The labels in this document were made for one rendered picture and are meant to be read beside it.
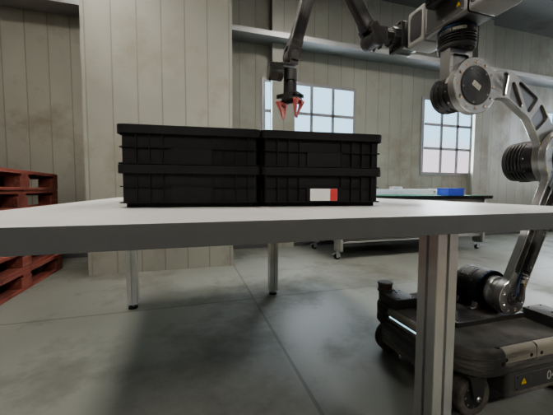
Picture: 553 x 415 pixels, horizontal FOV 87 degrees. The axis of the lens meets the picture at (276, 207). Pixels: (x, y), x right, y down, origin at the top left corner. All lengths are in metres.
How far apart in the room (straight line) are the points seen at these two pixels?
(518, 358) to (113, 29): 3.34
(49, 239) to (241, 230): 0.27
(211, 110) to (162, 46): 0.67
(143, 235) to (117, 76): 2.66
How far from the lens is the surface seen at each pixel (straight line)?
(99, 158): 2.97
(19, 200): 2.85
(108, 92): 3.06
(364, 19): 1.55
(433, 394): 0.90
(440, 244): 0.77
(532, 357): 1.39
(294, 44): 1.36
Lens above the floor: 0.75
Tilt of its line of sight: 3 degrees down
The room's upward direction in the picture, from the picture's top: straight up
